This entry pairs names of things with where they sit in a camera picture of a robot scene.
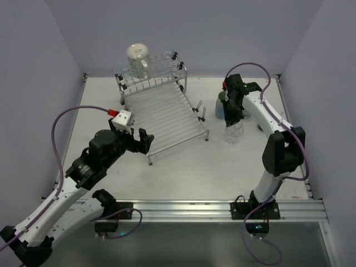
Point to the silver wire dish rack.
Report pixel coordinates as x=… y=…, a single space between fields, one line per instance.
x=160 y=104

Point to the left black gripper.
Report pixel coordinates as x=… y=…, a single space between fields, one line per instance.
x=133 y=143

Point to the green cup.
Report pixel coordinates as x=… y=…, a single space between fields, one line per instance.
x=221 y=99

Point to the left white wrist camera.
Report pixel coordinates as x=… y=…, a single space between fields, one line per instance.
x=123 y=121

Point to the left black controller box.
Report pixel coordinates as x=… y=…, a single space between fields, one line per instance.
x=104 y=228

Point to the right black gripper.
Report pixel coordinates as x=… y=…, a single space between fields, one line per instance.
x=232 y=112

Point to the aluminium mounting rail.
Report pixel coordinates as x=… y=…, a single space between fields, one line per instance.
x=189 y=211

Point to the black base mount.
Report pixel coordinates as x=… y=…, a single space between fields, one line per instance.
x=123 y=211
x=240 y=208

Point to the large glass mug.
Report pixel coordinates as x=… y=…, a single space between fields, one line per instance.
x=139 y=60

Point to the black controller box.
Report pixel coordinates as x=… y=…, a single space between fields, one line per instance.
x=104 y=228
x=258 y=228

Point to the light blue cup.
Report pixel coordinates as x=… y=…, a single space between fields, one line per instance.
x=219 y=110

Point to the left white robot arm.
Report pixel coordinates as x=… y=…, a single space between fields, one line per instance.
x=32 y=239

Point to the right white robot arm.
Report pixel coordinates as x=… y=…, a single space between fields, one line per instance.
x=283 y=151

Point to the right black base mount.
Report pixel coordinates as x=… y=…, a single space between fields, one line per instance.
x=240 y=208

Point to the right black controller box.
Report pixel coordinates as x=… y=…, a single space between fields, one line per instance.
x=258 y=228

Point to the white ceramic mug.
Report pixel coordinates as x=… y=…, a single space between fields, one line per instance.
x=246 y=114

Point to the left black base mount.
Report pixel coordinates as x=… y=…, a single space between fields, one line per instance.
x=123 y=211

